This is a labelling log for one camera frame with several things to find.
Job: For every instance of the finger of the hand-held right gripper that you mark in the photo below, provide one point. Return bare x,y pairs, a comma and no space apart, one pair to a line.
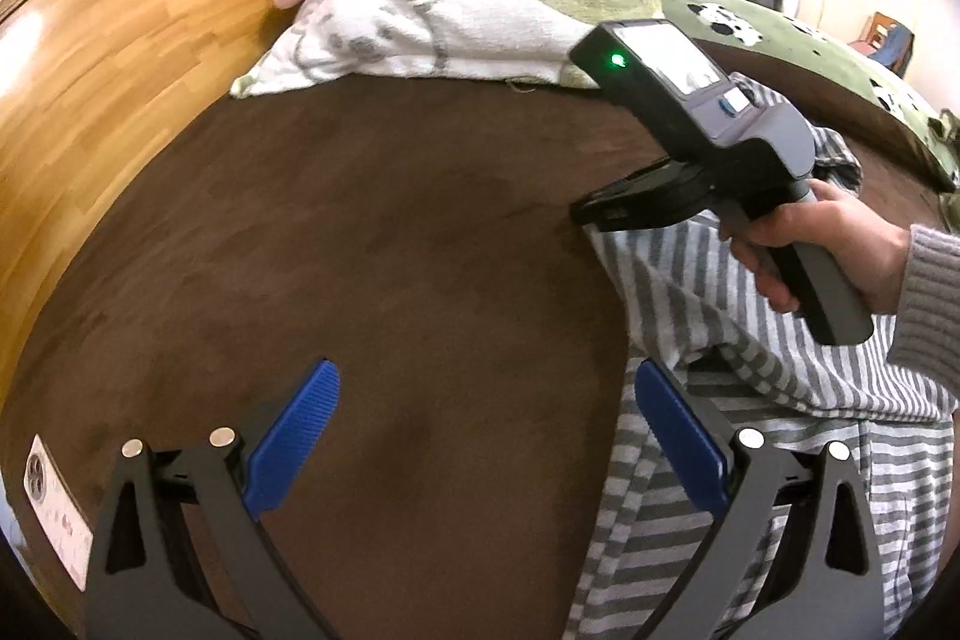
611,206

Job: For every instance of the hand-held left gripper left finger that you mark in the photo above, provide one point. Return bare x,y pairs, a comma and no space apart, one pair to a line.
296,437

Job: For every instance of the person's right hand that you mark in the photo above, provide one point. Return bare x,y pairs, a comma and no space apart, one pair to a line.
825,242

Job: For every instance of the grey striped garment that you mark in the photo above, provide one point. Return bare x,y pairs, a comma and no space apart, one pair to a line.
675,295

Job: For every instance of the wooden chair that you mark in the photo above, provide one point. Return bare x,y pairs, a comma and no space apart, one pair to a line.
889,40

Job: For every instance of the green cow print blanket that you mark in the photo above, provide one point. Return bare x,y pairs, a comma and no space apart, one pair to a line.
810,55

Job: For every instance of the person's right forearm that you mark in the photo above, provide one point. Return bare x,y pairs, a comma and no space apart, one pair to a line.
930,310

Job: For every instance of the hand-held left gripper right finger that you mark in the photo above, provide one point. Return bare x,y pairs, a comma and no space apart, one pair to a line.
679,434

